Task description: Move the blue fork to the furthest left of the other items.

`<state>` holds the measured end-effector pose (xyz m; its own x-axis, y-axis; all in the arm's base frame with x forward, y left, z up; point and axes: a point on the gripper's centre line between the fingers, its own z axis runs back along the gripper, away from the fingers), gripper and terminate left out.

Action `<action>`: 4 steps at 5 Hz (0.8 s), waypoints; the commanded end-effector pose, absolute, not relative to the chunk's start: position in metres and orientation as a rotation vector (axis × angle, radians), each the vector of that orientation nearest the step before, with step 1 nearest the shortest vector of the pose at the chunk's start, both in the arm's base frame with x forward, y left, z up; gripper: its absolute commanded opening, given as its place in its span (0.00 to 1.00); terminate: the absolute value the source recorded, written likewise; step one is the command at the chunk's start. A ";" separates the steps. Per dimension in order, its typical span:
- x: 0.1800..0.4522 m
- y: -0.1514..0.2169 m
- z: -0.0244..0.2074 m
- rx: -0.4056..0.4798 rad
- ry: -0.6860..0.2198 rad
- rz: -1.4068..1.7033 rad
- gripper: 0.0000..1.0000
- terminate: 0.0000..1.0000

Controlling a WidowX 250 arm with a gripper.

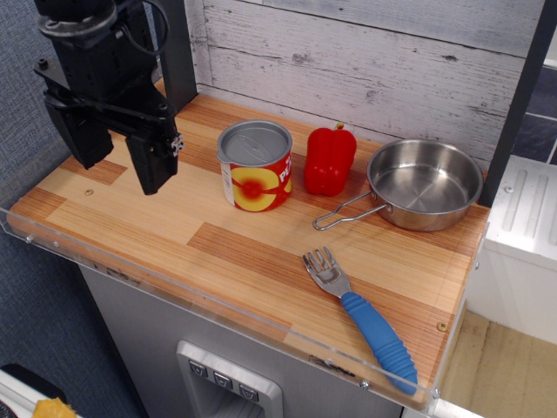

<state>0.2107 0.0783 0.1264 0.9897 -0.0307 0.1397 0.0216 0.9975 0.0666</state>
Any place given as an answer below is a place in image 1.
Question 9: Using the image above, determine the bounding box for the dark grey right post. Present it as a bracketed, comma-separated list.
[478, 0, 556, 207]

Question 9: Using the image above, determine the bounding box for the small steel pan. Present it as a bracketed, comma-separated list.
[312, 139, 484, 232]

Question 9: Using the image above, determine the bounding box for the silver dispenser button panel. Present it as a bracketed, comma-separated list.
[176, 340, 284, 417]

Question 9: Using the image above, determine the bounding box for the dark grey post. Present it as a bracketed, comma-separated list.
[158, 0, 198, 111]
[478, 0, 556, 207]

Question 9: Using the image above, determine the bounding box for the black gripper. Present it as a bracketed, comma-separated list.
[35, 8, 183, 195]

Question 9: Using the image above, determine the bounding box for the red bell pepper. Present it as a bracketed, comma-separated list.
[304, 122, 357, 197]

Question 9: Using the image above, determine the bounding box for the dark grey left post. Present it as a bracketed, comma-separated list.
[158, 0, 198, 111]

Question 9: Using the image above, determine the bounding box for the red yellow food can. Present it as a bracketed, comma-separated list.
[217, 119, 293, 212]

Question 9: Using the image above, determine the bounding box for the blue handled metal fork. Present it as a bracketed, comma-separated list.
[302, 247, 418, 396]

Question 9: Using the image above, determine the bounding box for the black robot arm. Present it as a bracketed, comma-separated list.
[34, 1, 184, 195]

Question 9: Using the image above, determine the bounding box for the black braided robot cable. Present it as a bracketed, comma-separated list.
[117, 0, 170, 57]

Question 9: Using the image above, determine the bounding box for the grey toy fridge cabinet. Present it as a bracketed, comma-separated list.
[82, 268, 402, 417]

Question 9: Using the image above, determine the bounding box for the clear acrylic table guard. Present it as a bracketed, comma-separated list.
[7, 201, 487, 408]

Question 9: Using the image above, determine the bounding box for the white toy sink unit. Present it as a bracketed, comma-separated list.
[465, 157, 556, 343]

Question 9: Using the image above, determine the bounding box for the yellow object at corner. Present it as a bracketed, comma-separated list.
[31, 398, 78, 418]

